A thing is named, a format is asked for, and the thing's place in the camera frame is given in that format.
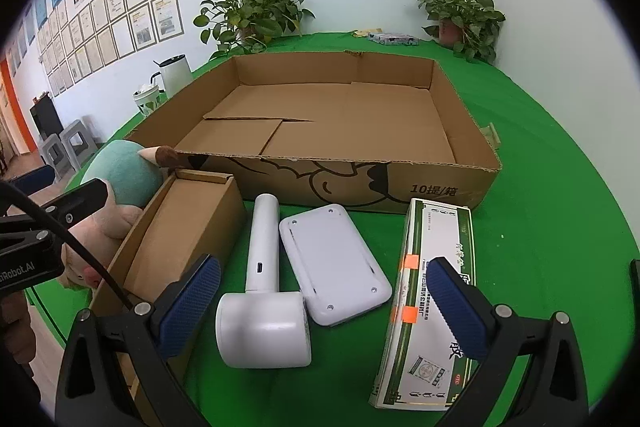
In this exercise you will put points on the right potted green plant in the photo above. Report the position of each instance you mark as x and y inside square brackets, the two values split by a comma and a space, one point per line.
[471, 28]

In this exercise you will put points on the black cabinet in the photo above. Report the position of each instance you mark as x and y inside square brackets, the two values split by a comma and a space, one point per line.
[45, 116]

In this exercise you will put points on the white mug black lid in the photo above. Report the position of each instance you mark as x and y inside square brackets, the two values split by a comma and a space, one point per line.
[174, 73]

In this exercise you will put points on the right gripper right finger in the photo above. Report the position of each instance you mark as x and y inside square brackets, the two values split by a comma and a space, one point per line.
[552, 390]

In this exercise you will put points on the left potted green plant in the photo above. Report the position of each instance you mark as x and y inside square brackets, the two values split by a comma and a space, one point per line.
[248, 26]

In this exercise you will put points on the person's left hand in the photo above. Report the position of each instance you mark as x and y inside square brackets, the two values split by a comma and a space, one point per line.
[17, 334]

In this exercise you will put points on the white handheld lint remover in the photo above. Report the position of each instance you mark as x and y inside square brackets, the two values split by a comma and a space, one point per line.
[263, 327]

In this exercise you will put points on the pink pig plush toy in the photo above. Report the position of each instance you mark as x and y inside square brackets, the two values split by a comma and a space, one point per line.
[132, 174]

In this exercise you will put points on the patterned tissue pack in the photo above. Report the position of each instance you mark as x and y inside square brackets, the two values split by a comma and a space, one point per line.
[387, 39]

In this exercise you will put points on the framed certificates on wall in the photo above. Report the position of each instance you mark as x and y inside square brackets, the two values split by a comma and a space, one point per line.
[101, 33]

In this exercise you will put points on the potted green plant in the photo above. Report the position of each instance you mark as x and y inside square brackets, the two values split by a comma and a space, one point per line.
[471, 28]
[248, 26]

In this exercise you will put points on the yellow paper packet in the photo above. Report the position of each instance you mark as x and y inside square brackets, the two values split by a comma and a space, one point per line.
[365, 33]

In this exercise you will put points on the leaf pattern paper cup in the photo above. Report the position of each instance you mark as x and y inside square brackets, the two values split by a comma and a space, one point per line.
[147, 99]

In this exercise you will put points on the large open cardboard box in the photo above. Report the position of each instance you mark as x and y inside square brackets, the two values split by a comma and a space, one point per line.
[364, 130]

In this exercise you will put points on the grey plastic stool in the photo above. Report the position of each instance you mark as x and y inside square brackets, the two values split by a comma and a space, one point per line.
[72, 148]

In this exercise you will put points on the narrow cardboard insert tray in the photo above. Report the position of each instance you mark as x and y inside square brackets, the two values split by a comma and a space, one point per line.
[193, 213]

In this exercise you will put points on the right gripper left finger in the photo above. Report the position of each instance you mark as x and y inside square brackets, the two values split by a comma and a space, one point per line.
[92, 390]

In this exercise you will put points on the white rectangular device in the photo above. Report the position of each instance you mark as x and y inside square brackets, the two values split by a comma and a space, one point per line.
[335, 270]

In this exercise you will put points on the green white medicine box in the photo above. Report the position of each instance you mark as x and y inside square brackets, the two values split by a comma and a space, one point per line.
[423, 367]

